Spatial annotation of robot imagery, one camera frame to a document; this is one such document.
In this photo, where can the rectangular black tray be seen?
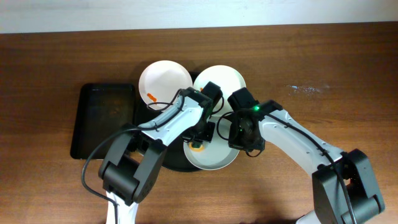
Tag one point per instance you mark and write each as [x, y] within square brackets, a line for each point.
[103, 108]

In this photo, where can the white plate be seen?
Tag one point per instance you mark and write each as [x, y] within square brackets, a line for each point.
[160, 81]
[211, 155]
[227, 78]

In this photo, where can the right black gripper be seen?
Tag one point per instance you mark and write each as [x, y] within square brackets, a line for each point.
[244, 143]

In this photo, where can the green yellow sponge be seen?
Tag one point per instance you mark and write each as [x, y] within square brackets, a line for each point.
[196, 146]

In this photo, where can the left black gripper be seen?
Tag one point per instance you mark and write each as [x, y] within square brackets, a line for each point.
[200, 136]

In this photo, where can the round black tray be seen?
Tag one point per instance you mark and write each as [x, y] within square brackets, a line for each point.
[175, 158]

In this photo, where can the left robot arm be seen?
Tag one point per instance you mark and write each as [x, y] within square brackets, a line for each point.
[133, 161]

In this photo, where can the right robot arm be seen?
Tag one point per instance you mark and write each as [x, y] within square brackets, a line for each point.
[345, 189]

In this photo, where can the white plate bottom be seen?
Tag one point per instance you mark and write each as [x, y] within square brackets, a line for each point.
[211, 155]

